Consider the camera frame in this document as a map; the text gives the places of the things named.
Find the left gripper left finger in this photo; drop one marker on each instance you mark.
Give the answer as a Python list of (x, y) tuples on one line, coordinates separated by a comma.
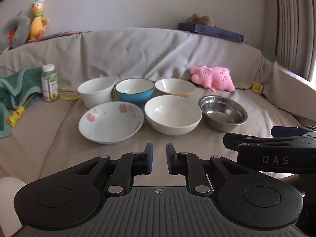
[(127, 167)]

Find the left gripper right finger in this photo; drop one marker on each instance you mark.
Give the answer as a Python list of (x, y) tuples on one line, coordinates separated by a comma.
[(189, 165)]

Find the stainless steel bowl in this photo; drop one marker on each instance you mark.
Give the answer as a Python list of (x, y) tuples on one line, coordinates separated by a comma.
[(222, 114)]

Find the yellow rimmed white bowl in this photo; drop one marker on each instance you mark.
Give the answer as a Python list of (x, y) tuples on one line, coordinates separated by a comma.
[(173, 86)]

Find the white deep bowl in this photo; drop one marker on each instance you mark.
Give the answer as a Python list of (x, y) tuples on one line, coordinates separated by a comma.
[(97, 91)]

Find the floral white plate bowl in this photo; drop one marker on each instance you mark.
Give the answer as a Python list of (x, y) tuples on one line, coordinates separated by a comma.
[(111, 123)]

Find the large white ceramic bowl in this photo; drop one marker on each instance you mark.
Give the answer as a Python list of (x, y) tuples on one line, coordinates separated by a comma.
[(172, 115)]

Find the yellow fabric tag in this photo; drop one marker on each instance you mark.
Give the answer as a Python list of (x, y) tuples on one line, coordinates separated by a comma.
[(256, 87)]

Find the beige sofa cover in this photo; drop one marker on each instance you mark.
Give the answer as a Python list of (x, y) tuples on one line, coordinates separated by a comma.
[(46, 139)]

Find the pink plush toy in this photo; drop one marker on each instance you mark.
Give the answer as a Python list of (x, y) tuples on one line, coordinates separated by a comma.
[(212, 78)]

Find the green label card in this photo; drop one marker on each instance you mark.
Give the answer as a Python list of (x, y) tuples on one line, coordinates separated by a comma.
[(269, 56)]

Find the vitamin gummy bottle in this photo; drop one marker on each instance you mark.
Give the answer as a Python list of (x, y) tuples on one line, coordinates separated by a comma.
[(49, 83)]

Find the yellow toy stick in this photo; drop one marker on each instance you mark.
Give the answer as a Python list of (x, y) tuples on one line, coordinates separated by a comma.
[(13, 118)]

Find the green towel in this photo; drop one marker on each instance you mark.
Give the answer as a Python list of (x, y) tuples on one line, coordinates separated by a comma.
[(15, 91)]

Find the book on sofa back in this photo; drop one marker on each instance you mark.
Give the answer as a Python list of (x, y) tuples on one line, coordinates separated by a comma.
[(61, 34)]

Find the brown plush toy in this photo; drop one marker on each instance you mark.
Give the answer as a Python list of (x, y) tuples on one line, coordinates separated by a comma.
[(197, 18)]

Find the beige curtain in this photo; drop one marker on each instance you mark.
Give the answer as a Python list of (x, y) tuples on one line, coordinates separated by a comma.
[(295, 43)]

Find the yellow duck plush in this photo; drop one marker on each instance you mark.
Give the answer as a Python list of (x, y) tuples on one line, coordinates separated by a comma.
[(39, 23)]

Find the grey ring plush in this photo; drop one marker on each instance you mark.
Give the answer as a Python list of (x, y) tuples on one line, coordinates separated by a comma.
[(15, 32)]

